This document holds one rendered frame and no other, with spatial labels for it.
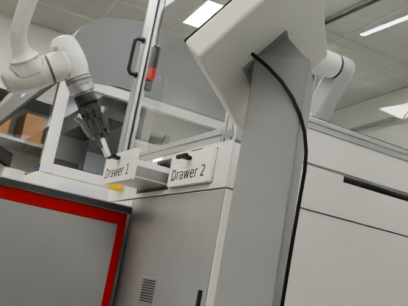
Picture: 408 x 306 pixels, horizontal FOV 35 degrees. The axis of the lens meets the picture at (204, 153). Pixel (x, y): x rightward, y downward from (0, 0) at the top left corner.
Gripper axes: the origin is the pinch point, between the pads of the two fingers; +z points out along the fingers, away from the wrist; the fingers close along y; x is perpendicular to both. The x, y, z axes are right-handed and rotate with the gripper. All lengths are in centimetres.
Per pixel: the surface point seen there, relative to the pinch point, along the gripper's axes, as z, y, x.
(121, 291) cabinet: 51, -10, 10
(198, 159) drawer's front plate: 13.8, 13.5, -37.9
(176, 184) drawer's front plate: 19.6, 9.4, -24.7
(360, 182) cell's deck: 40, 59, -53
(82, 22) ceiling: -115, 163, 367
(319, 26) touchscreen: -10, 25, -98
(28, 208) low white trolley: 10.4, -30.1, 11.2
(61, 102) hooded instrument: -26, 18, 80
